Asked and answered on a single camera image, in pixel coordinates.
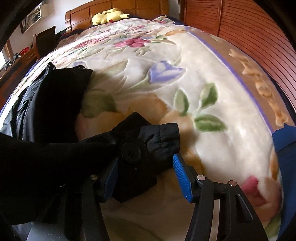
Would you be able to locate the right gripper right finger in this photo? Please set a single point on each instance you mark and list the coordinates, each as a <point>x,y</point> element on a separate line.
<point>237,218</point>

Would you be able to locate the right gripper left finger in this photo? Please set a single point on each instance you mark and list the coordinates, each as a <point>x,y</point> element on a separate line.
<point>98,190</point>

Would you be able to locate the black trench coat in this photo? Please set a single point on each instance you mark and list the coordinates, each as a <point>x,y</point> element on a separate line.
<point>45,168</point>

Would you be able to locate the blue folded garment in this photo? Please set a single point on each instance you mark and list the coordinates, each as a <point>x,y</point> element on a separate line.
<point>284,144</point>

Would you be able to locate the floral bed blanket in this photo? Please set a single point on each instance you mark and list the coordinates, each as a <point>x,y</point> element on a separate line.
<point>225,104</point>

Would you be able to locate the wooden desk cabinet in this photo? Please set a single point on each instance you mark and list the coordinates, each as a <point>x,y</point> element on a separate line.
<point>15,73</point>

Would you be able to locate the wooden louvered wardrobe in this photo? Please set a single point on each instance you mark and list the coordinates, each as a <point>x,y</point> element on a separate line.
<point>247,26</point>

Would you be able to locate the dark wooden chair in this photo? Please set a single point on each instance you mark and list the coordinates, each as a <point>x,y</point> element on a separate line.
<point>44,42</point>

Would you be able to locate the yellow plush toy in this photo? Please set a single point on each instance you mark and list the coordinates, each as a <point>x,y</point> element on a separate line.
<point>109,16</point>

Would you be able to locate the white wall shelf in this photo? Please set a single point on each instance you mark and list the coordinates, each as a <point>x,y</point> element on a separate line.
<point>36,15</point>

